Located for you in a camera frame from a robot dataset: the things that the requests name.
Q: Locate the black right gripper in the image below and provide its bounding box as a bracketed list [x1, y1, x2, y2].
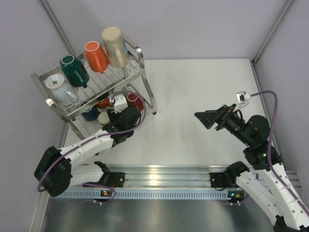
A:
[195, 103, 253, 146]

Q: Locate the red cup white interior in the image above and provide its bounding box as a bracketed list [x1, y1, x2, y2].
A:
[126, 93, 144, 112]

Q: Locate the small tumbler cork band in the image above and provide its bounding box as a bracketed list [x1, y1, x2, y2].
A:
[98, 112, 110, 126]

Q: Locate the orange black round mug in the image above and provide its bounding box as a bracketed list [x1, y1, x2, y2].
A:
[96, 97, 113, 109]

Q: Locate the tall beige floral mug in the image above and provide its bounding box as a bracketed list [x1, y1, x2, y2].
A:
[101, 27, 130, 70]

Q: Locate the dark blue speckled mug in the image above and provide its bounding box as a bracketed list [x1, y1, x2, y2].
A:
[82, 106, 100, 122]

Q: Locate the dark green mug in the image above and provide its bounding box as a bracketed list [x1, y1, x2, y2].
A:
[60, 54, 89, 88]

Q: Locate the light blue mug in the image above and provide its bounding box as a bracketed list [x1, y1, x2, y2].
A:
[45, 73, 80, 106]

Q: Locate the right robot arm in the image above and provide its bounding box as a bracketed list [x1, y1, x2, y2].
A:
[195, 104, 309, 232]

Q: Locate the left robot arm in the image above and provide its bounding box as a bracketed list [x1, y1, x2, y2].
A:
[34, 107, 143, 197]

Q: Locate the stainless steel dish rack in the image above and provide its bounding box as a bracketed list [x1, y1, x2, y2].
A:
[30, 35, 156, 140]

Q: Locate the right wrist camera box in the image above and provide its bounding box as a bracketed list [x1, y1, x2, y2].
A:
[235, 91, 251, 110]

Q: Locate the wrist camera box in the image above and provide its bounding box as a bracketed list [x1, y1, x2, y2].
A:
[235, 91, 251, 110]
[110, 94, 128, 114]

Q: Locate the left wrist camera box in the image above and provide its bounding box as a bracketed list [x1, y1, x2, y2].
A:
[110, 94, 128, 114]

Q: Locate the aluminium mounting rail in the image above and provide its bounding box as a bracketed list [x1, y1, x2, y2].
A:
[40, 164, 301, 189]

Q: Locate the slotted cable duct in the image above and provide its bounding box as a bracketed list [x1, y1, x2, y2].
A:
[57, 189, 231, 200]

